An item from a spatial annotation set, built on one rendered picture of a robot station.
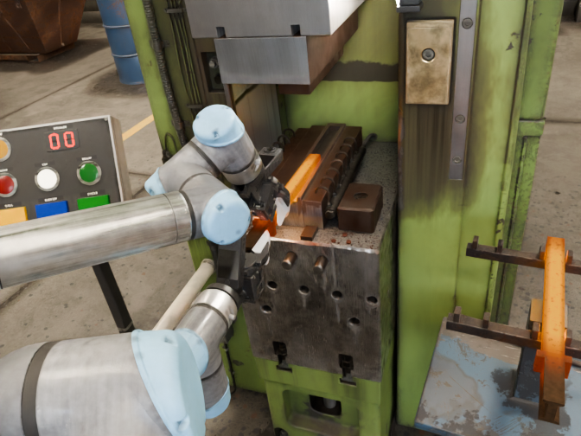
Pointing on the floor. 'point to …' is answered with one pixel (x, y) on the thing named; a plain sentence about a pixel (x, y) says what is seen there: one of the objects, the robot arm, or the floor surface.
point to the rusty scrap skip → (38, 28)
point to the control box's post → (112, 296)
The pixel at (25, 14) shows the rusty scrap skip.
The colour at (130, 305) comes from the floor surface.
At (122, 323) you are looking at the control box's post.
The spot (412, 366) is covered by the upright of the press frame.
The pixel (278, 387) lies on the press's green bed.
